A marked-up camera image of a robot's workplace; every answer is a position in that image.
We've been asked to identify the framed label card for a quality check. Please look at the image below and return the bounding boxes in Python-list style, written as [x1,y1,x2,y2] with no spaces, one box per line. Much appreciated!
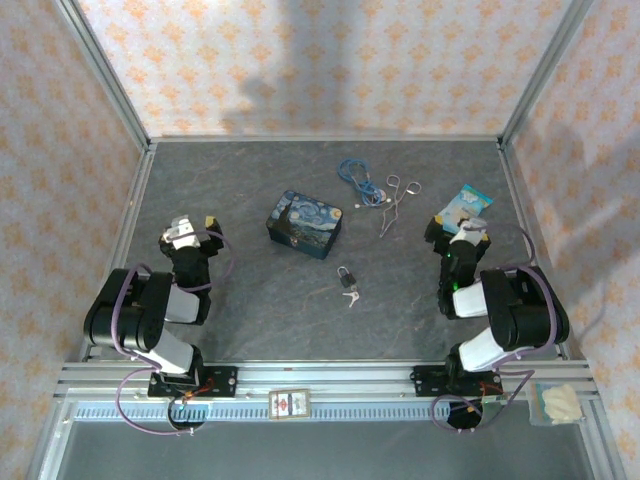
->
[268,388,312,422]

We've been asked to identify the blue coiled cable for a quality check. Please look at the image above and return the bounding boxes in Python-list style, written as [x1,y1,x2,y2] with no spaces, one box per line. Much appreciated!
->
[338,157,389,209]

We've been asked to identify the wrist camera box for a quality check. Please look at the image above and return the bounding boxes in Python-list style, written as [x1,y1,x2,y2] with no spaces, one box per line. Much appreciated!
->
[166,214,204,249]
[451,218,489,249]

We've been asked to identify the light blue wipes packet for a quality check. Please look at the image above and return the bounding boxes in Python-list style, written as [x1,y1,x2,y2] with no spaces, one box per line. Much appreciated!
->
[436,183,494,234]

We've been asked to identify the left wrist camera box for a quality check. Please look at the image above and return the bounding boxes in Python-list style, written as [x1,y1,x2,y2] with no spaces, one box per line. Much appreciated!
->
[166,214,204,249]

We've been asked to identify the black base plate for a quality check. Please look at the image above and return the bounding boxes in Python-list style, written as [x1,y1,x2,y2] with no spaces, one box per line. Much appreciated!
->
[147,365,238,399]
[412,364,502,399]

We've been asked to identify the long aluminium base rail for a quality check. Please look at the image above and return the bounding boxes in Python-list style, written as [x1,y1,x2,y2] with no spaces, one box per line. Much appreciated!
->
[54,359,599,400]

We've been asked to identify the aluminium side rail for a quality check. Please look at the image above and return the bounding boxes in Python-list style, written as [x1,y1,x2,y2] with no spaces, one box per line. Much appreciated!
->
[497,142,572,360]
[78,144,157,362]

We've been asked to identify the slotted grey cable duct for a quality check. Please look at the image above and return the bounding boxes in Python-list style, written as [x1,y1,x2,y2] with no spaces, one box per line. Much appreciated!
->
[73,403,504,422]

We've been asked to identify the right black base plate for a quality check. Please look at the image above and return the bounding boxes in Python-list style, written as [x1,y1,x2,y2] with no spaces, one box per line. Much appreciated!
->
[412,364,502,399]

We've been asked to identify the starry night print tin box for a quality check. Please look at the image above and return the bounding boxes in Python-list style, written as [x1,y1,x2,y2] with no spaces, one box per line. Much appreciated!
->
[265,189,346,262]

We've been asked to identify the plastic bag with white contents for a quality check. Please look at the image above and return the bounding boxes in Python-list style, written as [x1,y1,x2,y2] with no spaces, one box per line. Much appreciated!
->
[528,382,584,428]

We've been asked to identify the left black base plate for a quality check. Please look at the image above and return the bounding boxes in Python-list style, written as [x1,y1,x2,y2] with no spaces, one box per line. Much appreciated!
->
[147,365,238,399]

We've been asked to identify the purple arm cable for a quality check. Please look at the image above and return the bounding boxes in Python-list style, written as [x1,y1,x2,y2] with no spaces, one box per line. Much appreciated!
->
[430,223,557,434]
[110,229,237,437]

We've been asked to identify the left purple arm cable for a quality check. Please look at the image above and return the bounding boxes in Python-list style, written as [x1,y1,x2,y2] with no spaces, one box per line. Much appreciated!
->
[110,229,237,437]

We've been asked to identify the metal forceps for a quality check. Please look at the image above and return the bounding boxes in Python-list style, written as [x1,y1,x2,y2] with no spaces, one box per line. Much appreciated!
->
[378,174,421,239]

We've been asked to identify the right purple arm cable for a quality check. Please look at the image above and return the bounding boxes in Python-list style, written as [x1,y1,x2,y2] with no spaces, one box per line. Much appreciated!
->
[430,223,557,434]

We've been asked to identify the aluminium frame post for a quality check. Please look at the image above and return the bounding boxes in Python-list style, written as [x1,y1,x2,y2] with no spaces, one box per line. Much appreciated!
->
[53,0,152,151]
[499,0,597,146]

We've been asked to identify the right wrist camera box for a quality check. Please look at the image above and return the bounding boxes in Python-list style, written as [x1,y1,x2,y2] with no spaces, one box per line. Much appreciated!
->
[451,218,489,249]

